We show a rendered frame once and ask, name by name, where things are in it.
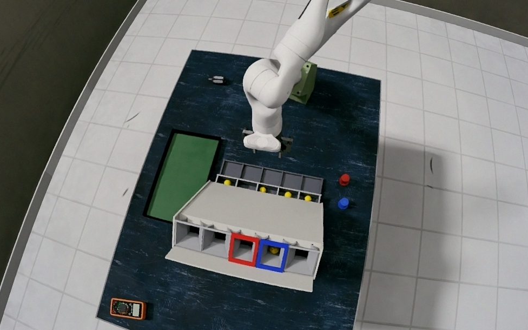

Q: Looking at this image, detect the orange digital multimeter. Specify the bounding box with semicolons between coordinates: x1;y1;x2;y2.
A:
110;298;147;320

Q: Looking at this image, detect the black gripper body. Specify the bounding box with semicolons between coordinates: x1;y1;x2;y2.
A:
275;130;283;142

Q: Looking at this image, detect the red square frame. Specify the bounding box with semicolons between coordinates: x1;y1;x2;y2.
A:
228;233;259;267

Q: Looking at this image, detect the blue plug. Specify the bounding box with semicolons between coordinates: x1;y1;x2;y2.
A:
338;198;349;209

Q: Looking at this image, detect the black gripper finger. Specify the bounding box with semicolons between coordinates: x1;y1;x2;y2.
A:
242;128;257;153
278;136;293;158

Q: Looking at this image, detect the red plug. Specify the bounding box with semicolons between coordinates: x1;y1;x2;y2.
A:
339;174;349;186

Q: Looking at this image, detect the blue square frame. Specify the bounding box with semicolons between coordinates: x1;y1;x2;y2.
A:
256;239;289;273

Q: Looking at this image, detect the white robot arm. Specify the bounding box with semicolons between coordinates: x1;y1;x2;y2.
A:
243;0;371;153

